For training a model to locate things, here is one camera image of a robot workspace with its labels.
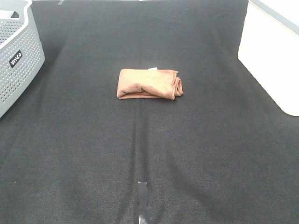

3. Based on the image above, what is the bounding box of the brown towel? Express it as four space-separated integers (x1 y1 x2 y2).
117 69 184 100

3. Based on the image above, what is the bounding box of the grey tape strip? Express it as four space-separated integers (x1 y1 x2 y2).
138 182 149 224

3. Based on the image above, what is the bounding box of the white plastic bin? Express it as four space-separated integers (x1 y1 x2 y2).
238 0 299 117

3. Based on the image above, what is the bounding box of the grey perforated basket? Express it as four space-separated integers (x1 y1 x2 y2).
0 0 45 115

